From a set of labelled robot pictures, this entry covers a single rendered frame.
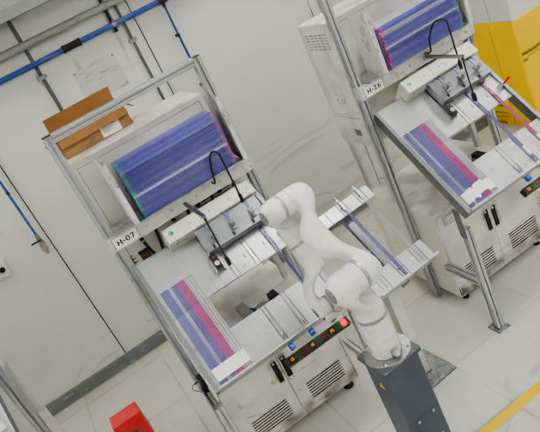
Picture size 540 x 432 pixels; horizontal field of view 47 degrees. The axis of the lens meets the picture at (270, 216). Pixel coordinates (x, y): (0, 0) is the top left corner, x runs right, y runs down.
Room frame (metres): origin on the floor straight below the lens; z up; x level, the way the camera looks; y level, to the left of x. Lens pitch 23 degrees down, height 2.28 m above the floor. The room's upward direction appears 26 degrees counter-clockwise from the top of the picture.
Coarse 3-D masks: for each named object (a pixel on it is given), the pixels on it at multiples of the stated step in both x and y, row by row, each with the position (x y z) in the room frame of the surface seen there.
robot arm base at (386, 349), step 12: (384, 324) 1.91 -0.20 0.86; (372, 336) 1.92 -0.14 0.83; (384, 336) 1.91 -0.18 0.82; (396, 336) 1.94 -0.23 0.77; (372, 348) 1.94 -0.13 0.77; (384, 348) 1.91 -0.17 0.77; (396, 348) 1.92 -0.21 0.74; (408, 348) 1.92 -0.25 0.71; (372, 360) 1.95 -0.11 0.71; (384, 360) 1.92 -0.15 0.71; (396, 360) 1.89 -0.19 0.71
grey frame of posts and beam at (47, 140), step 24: (48, 144) 2.68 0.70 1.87; (240, 168) 2.85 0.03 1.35; (192, 192) 2.77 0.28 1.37; (264, 192) 2.89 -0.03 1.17; (168, 216) 2.73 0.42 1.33; (120, 264) 2.68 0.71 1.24; (144, 288) 2.69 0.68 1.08; (168, 336) 2.68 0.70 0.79; (360, 336) 2.42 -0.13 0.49; (216, 408) 2.21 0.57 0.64
